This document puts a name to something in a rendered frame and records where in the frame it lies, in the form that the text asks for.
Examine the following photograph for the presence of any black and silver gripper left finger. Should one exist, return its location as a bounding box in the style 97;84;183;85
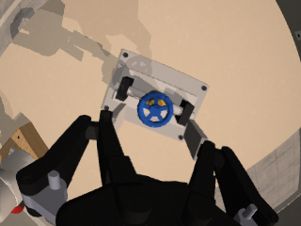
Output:
16;103;153;225

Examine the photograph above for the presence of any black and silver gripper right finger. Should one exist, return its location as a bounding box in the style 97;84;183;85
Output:
181;119;278;226

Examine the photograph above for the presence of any valve with blue handwheel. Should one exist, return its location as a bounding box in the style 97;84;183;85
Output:
113;67;198;128

